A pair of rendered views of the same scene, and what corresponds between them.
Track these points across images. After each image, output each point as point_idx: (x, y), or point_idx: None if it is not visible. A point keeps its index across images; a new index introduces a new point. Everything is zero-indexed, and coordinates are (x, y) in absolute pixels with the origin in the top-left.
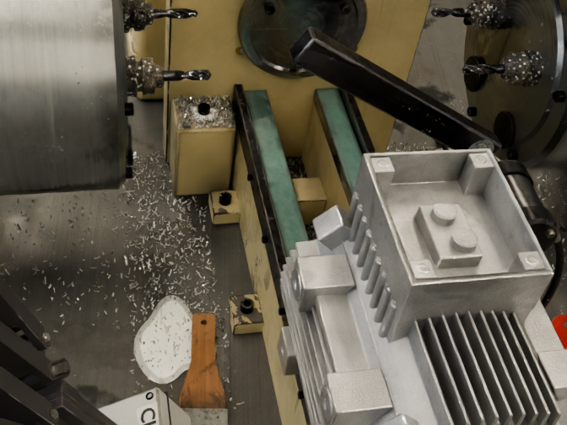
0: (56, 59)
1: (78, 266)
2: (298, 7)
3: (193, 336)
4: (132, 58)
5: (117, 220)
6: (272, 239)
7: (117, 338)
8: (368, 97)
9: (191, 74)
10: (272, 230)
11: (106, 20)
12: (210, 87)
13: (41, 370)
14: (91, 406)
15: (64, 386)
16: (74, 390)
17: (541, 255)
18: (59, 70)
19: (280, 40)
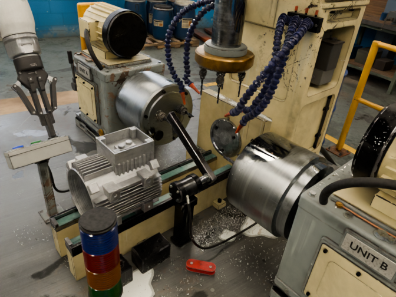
0: (138, 98)
1: None
2: (223, 131)
3: None
4: (160, 111)
5: (167, 167)
6: (159, 171)
7: None
8: (180, 138)
9: (168, 121)
10: (161, 170)
11: (150, 95)
12: (205, 147)
13: (47, 108)
14: (51, 122)
15: (48, 114)
16: (54, 121)
17: (119, 151)
18: (137, 100)
19: (218, 140)
